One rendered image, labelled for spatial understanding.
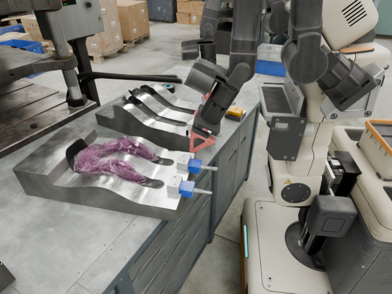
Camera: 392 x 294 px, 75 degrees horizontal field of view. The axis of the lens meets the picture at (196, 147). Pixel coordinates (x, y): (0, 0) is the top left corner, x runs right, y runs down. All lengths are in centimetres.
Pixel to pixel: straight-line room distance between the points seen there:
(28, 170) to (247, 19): 72
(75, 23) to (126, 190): 106
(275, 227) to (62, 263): 104
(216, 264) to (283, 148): 96
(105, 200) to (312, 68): 63
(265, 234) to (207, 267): 40
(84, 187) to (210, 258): 102
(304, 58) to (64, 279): 72
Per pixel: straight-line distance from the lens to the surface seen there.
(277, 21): 98
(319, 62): 59
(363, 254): 108
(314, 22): 59
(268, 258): 135
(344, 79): 63
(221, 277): 158
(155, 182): 81
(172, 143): 99
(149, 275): 105
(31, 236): 86
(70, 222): 84
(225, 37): 499
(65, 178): 87
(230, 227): 176
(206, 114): 64
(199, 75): 60
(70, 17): 158
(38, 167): 90
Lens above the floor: 141
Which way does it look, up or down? 36 degrees down
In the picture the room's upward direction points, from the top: straight up
